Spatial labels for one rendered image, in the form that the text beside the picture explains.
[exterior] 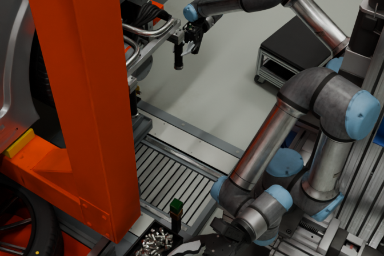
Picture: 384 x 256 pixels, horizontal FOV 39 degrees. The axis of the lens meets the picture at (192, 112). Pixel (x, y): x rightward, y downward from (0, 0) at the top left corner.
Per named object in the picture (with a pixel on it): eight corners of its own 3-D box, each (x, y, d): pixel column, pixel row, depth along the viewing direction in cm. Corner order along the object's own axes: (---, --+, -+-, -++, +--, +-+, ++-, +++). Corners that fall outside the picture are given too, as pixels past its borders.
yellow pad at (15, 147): (11, 122, 226) (8, 114, 223) (35, 136, 222) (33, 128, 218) (-14, 144, 218) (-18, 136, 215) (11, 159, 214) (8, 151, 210)
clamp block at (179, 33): (167, 31, 233) (167, 22, 229) (184, 39, 230) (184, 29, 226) (160, 38, 230) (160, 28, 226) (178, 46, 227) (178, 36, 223)
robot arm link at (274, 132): (295, 47, 140) (200, 196, 151) (329, 68, 135) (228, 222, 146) (309, 54, 150) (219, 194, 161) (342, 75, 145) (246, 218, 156)
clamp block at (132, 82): (119, 78, 214) (118, 68, 210) (138, 87, 211) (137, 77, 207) (111, 85, 211) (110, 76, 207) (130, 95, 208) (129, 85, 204)
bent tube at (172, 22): (140, 7, 231) (138, -13, 224) (177, 23, 225) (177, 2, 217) (115, 29, 221) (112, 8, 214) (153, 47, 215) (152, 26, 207)
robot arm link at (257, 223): (267, 219, 132) (243, 200, 137) (255, 230, 130) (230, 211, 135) (267, 236, 137) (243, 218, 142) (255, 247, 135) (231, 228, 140)
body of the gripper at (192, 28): (180, 27, 235) (195, 13, 242) (180, 42, 241) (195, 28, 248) (195, 34, 232) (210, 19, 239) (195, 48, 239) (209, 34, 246)
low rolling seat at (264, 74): (298, 113, 324) (308, 72, 298) (250, 84, 339) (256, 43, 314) (335, 76, 345) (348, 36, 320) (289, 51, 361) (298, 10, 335)
